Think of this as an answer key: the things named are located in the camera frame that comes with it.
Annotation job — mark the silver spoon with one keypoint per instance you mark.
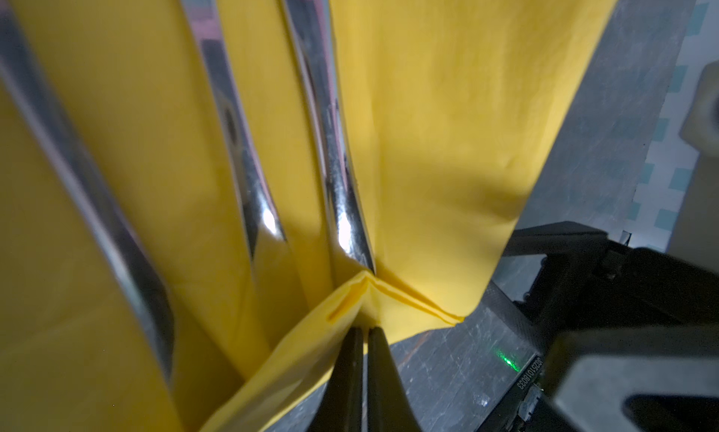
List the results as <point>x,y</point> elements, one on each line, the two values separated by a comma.
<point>44,114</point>

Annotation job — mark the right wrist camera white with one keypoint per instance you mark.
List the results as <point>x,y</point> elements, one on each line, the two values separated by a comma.
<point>695,234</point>

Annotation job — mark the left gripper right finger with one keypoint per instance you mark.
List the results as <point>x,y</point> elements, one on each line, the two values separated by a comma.
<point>388,408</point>

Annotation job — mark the silver fork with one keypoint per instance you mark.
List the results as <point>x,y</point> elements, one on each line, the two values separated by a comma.
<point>263,229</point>

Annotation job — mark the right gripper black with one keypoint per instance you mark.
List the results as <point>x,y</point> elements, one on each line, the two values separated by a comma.
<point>632,346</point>

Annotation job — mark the yellow paper napkin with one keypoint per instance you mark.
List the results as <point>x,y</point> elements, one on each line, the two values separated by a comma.
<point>452,108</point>

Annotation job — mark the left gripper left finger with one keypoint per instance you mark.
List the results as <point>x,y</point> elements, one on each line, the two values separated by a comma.
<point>340,407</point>

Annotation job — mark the silver knife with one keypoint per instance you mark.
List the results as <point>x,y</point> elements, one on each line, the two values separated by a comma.
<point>311,31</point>

